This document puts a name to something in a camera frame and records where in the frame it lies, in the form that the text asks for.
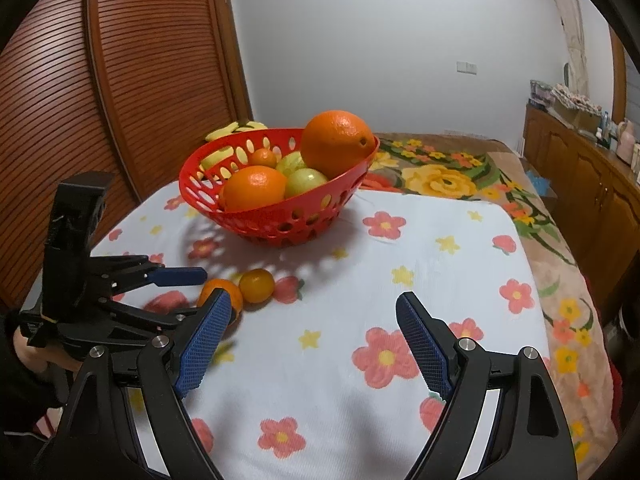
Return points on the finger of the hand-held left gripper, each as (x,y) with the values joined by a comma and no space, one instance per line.
(150,317)
(180,276)

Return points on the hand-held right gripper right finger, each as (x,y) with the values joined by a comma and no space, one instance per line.
(425,345)

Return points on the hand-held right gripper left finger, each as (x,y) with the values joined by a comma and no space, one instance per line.
(202,345)

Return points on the small orange mandarin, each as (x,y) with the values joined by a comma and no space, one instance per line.
(256,285)
(262,157)
(219,285)

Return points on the red plastic basket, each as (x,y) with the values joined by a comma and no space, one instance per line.
(280,222)

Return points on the large orange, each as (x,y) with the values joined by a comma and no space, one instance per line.
(255,187)
(339,142)

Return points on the green guava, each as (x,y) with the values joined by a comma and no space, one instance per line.
(305,182)
(291,162)

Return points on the person's left forearm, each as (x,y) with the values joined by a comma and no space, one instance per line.
(20,405)

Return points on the person's left hand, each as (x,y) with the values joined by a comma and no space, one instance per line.
(32,355)

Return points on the white floral cloth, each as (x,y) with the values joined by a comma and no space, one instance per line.
(450,270)

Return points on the yellow banana bunch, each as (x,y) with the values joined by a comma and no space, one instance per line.
(235,128)

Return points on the yellow flowered blanket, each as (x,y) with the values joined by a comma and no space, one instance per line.
(440,180)

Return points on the wooden louvered wardrobe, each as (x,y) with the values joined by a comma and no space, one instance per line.
(75,85)

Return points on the blue cloth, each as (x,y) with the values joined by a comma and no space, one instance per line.
(542,185)

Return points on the wooden cabinet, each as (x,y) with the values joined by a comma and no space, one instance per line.
(575,170)

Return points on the pile of household clutter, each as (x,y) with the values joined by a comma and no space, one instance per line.
(575,105)

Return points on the pale curtain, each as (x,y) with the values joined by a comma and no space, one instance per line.
(570,25)

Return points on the white wall switch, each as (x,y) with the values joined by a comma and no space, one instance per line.
(466,67)

